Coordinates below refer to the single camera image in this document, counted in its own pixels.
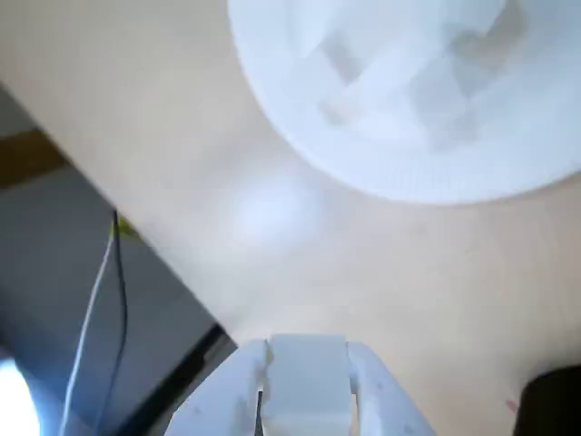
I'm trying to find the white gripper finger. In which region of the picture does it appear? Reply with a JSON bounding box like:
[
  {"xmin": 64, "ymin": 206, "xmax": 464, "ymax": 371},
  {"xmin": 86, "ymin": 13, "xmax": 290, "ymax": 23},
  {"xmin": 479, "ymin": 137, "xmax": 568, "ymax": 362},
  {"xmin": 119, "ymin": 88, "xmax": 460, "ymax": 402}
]
[
  {"xmin": 347, "ymin": 341, "xmax": 437, "ymax": 436},
  {"xmin": 172, "ymin": 338, "xmax": 270, "ymax": 436}
]

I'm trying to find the yellow tape piece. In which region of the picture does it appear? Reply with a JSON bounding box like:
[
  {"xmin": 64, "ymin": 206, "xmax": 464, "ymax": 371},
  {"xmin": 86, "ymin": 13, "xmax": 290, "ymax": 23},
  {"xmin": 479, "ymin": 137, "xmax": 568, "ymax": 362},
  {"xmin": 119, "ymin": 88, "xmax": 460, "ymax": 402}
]
[{"xmin": 115, "ymin": 216, "xmax": 138, "ymax": 243}]

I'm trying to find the white paper plate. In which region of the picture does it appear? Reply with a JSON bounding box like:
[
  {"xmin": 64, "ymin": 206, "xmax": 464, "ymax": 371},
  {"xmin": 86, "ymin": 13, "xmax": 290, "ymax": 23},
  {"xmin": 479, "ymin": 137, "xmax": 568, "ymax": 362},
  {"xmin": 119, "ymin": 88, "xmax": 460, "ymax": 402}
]
[{"xmin": 226, "ymin": 0, "xmax": 581, "ymax": 208}]

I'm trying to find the black pot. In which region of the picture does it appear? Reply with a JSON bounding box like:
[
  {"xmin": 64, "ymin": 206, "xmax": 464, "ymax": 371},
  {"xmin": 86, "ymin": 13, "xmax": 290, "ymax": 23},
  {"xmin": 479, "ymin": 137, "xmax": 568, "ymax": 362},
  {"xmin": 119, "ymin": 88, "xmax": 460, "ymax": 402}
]
[{"xmin": 512, "ymin": 365, "xmax": 581, "ymax": 436}]

